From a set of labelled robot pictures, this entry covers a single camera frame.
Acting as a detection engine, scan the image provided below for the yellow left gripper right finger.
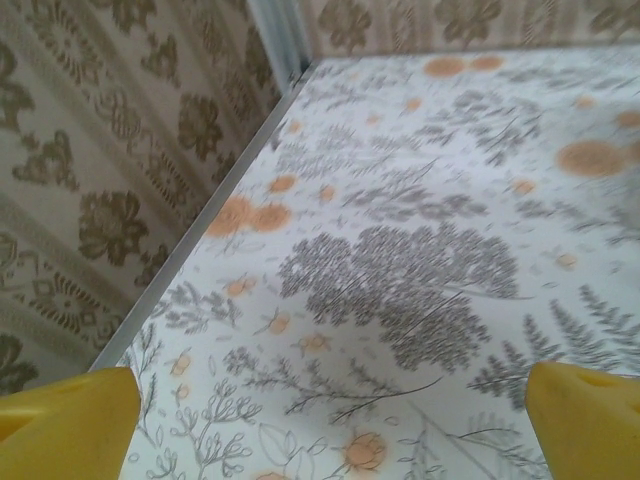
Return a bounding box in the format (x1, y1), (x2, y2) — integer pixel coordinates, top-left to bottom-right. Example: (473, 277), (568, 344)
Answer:
(528, 360), (640, 480)

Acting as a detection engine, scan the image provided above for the aluminium frame rail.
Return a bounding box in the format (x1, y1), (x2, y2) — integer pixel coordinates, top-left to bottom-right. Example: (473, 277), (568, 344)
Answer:
(88, 59), (321, 375)

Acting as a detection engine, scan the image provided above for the aluminium frame post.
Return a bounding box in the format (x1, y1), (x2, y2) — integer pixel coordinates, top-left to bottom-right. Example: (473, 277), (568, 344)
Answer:
(247, 0), (314, 89)

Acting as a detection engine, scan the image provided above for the floral print tablecloth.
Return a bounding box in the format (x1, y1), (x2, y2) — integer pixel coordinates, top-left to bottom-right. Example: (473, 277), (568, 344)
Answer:
(92, 42), (640, 480)

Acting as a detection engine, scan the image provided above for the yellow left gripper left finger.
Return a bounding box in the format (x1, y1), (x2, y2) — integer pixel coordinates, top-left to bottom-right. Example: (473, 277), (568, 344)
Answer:
(0, 367), (143, 480)

